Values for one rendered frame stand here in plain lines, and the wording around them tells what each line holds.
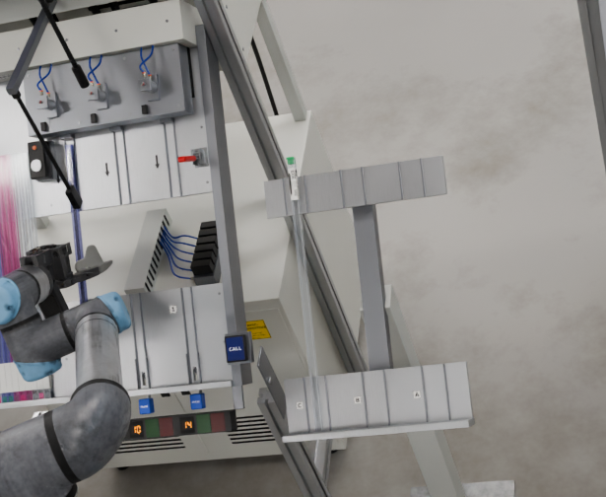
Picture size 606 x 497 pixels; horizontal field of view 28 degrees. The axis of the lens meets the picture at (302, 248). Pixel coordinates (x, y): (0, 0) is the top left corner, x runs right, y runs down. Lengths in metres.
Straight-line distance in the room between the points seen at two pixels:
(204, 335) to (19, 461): 0.67
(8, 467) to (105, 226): 1.28
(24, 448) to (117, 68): 0.89
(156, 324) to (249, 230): 0.48
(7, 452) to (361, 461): 1.41
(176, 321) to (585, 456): 1.08
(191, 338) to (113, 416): 0.58
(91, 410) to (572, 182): 2.09
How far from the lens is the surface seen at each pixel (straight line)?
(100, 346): 2.08
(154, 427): 2.50
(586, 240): 3.48
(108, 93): 2.48
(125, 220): 3.06
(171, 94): 2.43
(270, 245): 2.81
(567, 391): 3.14
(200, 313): 2.44
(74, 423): 1.87
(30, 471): 1.88
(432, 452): 2.65
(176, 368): 2.46
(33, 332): 2.25
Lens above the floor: 2.45
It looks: 41 degrees down
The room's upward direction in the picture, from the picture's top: 22 degrees counter-clockwise
